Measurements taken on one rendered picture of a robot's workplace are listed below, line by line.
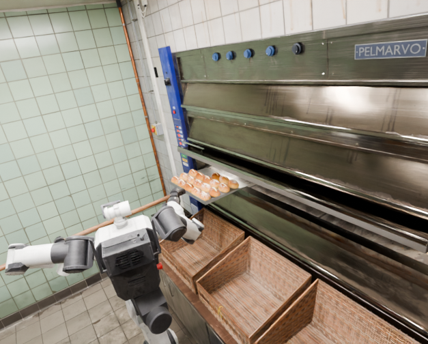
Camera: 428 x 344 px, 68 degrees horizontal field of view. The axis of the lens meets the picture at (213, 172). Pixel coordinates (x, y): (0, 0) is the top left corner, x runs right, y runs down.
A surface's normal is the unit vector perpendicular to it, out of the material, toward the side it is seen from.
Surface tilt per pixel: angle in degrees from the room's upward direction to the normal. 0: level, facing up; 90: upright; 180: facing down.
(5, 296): 90
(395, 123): 70
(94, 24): 90
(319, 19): 90
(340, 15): 90
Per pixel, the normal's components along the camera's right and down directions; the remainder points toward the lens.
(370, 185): -0.83, 0.00
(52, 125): 0.54, 0.24
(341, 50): -0.83, 0.33
